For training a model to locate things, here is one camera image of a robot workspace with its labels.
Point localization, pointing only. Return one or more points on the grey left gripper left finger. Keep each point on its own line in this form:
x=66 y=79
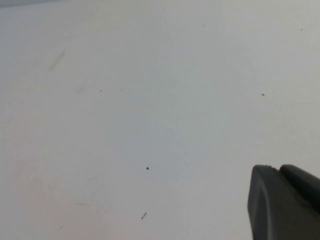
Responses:
x=275 y=212

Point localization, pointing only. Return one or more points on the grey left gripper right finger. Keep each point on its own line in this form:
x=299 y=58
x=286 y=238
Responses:
x=305 y=187

